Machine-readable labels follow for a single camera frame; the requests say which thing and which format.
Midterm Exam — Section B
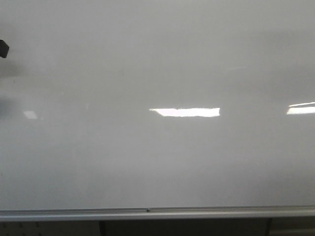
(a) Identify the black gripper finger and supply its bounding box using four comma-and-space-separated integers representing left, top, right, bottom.
0, 39, 9, 59

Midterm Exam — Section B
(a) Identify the dark table under whiteboard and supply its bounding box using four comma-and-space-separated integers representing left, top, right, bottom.
0, 217, 315, 236

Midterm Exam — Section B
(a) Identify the white whiteboard with aluminium frame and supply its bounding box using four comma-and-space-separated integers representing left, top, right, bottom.
0, 0, 315, 222

